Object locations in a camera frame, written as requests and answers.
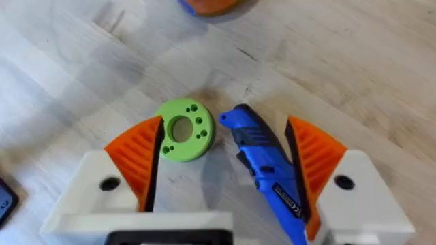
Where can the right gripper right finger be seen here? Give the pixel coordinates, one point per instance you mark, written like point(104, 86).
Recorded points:
point(340, 190)

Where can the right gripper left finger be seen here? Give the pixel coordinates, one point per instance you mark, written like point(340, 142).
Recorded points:
point(133, 160)

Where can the blue electric screwdriver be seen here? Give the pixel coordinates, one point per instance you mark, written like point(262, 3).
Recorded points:
point(269, 166)

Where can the green disc with holes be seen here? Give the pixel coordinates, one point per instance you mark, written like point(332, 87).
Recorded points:
point(185, 130)

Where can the black flat device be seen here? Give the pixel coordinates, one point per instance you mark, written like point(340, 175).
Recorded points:
point(5, 204)

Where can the orange tub with blue rim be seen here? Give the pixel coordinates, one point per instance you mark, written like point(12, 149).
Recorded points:
point(207, 6)

